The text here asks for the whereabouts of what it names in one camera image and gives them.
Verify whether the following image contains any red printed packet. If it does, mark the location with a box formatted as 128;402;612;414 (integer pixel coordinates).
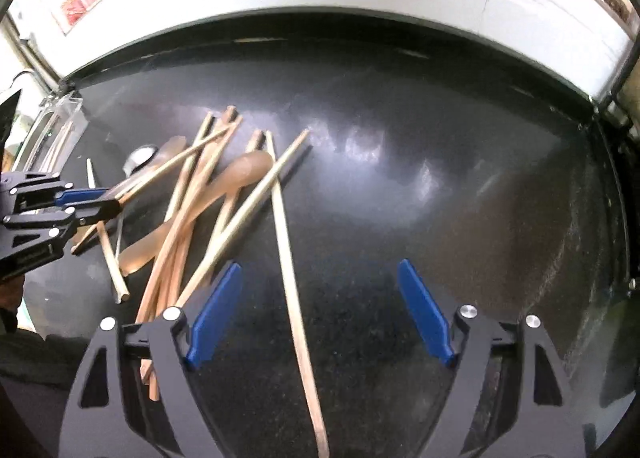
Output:
50;0;103;34

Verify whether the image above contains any metal spoon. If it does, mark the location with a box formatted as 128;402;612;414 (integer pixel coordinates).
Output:
115;144;159;261

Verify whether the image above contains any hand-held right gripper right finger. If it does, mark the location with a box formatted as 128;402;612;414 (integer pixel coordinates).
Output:
397;259;586;458

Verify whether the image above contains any pile of wooden chopsticks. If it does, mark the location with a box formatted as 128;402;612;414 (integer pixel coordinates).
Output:
85;105;331;458

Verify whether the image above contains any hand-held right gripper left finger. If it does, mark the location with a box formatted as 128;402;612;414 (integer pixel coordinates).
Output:
59;262;243;458

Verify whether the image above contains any long bamboo chopstick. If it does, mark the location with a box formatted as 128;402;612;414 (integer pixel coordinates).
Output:
71;120;243;255

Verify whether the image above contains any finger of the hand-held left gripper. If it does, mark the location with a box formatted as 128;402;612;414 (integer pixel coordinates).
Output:
0;200;122;281
0;173;118;216

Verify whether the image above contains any clear plastic tray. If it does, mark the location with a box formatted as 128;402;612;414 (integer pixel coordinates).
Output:
17;90;86;175

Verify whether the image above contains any wooden spoon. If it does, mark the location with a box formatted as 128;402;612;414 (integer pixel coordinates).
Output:
119;152;275;276

